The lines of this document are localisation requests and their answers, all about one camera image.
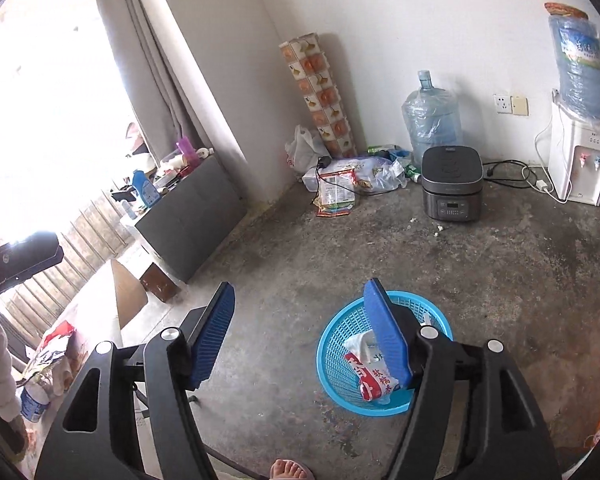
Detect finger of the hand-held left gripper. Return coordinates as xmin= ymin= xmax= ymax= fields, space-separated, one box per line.
xmin=0 ymin=231 xmax=65 ymax=282

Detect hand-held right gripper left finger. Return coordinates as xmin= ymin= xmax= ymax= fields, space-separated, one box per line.
xmin=34 ymin=281 xmax=237 ymax=480

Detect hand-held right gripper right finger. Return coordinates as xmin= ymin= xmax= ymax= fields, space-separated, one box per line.
xmin=363 ymin=277 xmax=562 ymax=480

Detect white plastic wrapper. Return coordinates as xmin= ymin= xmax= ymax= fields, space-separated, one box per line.
xmin=342 ymin=329 xmax=382 ymax=367

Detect red white snack packet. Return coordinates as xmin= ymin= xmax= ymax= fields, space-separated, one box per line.
xmin=343 ymin=352 xmax=407 ymax=404

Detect blue plastic basket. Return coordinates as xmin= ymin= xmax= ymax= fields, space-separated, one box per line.
xmin=316 ymin=289 xmax=455 ymax=417

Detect brown box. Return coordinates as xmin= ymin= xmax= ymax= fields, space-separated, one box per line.
xmin=138 ymin=262 xmax=183 ymax=304

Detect red white paper bag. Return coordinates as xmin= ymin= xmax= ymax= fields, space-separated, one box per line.
xmin=39 ymin=321 xmax=77 ymax=362

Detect flat cardboard piece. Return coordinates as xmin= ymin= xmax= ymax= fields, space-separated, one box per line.
xmin=110 ymin=258 xmax=149 ymax=332

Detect dark grey cabinet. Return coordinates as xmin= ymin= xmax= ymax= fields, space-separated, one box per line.
xmin=134 ymin=154 xmax=249 ymax=284

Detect yellow snack packet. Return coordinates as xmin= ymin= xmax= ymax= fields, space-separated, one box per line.
xmin=49 ymin=349 xmax=77 ymax=397

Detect blue-capped plastic bottle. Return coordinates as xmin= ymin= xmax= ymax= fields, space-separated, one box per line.
xmin=19 ymin=376 xmax=51 ymax=424

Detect blue detergent bottle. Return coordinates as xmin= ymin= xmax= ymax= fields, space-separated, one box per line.
xmin=132 ymin=169 xmax=162 ymax=209

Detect person's foot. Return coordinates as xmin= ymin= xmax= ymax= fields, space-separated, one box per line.
xmin=269 ymin=458 xmax=314 ymax=480

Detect clear bag of packets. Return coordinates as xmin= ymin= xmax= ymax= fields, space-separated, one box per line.
xmin=302 ymin=154 xmax=412 ymax=194

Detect dark grey rice cooker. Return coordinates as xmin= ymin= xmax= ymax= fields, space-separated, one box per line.
xmin=420 ymin=144 xmax=485 ymax=224

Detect purple cup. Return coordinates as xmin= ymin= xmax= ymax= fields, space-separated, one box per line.
xmin=176 ymin=137 xmax=199 ymax=169

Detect white plastic bag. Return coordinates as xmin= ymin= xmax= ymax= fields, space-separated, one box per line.
xmin=284 ymin=124 xmax=332 ymax=174

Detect large water jug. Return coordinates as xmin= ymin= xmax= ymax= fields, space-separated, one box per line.
xmin=402 ymin=69 xmax=464 ymax=164

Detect grey curtain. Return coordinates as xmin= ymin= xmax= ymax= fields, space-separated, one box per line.
xmin=90 ymin=0 xmax=217 ymax=157

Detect tile-pattern rolled mat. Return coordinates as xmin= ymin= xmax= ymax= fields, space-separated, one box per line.
xmin=278 ymin=32 xmax=359 ymax=162

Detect white water dispenser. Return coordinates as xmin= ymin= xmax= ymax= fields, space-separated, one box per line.
xmin=547 ymin=89 xmax=600 ymax=208

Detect wrapped water jug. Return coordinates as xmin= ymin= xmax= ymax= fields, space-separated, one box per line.
xmin=547 ymin=9 xmax=600 ymax=124

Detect black power cable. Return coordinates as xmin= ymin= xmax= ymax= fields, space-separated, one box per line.
xmin=482 ymin=159 xmax=542 ymax=182

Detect white power cable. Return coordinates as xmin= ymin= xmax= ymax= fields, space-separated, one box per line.
xmin=522 ymin=114 xmax=572 ymax=206

